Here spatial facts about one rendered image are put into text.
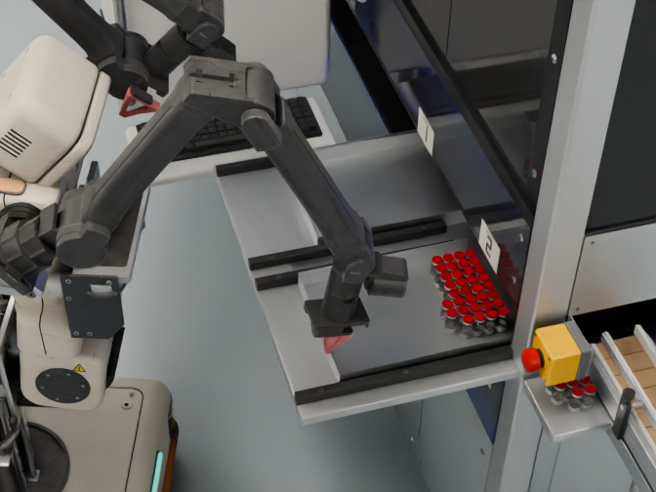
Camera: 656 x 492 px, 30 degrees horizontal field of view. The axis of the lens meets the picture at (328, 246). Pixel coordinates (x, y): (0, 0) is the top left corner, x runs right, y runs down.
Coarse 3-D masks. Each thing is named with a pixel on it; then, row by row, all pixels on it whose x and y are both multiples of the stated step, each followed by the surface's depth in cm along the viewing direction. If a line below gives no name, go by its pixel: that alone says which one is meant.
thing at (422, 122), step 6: (420, 108) 244; (420, 114) 244; (420, 120) 245; (426, 120) 241; (420, 126) 246; (426, 126) 242; (420, 132) 246; (432, 132) 239; (432, 138) 239; (426, 144) 244; (432, 144) 240
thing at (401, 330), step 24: (456, 240) 236; (408, 264) 236; (312, 288) 231; (408, 288) 231; (432, 288) 231; (384, 312) 226; (408, 312) 226; (432, 312) 227; (360, 336) 222; (384, 336) 222; (408, 336) 222; (432, 336) 222; (456, 336) 222; (504, 336) 218; (336, 360) 214; (360, 360) 218; (384, 360) 218; (408, 360) 214; (432, 360) 216
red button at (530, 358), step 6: (528, 348) 203; (534, 348) 203; (522, 354) 204; (528, 354) 202; (534, 354) 202; (522, 360) 204; (528, 360) 202; (534, 360) 202; (528, 366) 202; (534, 366) 202; (540, 366) 202
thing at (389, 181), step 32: (320, 160) 257; (352, 160) 258; (384, 160) 258; (416, 160) 258; (352, 192) 250; (384, 192) 251; (416, 192) 251; (448, 192) 251; (384, 224) 239; (416, 224) 241; (448, 224) 244
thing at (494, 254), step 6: (480, 228) 222; (486, 228) 219; (480, 234) 223; (486, 234) 220; (480, 240) 223; (486, 240) 220; (492, 240) 217; (492, 246) 218; (492, 252) 218; (498, 252) 216; (492, 258) 219; (498, 258) 216; (492, 264) 220
